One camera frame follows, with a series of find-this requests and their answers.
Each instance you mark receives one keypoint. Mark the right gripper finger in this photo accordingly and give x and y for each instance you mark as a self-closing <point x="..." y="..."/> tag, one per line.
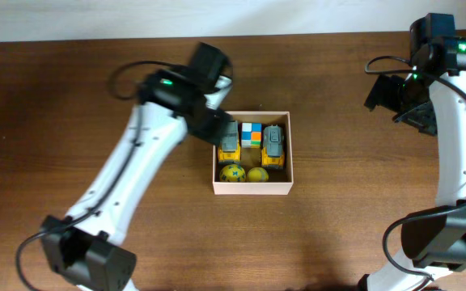
<point x="386" y="93"/>
<point x="420" y="116"/>

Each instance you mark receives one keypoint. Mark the pink cardboard box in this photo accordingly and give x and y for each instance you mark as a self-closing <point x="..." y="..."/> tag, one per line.
<point x="280" y="181"/>

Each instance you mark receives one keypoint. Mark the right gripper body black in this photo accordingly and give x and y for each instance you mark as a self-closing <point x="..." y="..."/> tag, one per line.
<point x="415" y="117"/>

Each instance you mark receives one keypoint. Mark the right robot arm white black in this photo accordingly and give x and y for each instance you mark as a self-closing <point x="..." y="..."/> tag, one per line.
<point x="433" y="241"/>

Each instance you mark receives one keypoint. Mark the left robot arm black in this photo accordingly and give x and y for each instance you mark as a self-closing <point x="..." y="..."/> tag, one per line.
<point x="84" y="247"/>

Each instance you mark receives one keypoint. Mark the yellow ball with blue letters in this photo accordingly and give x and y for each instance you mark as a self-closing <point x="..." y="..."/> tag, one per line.
<point x="232" y="174"/>

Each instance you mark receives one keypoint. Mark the multicolour puzzle cube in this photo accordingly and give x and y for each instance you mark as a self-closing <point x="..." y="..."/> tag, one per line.
<point x="251" y="135"/>

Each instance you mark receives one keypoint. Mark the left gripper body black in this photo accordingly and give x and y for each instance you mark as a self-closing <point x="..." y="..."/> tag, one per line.
<point x="206" y="121"/>

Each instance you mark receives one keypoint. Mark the yellow one-eyed ball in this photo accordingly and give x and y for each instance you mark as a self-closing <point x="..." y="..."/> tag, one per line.
<point x="257" y="175"/>

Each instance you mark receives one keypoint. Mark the yellow grey toy truck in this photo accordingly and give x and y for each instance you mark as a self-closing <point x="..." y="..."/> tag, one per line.
<point x="272" y="154"/>
<point x="229" y="148"/>

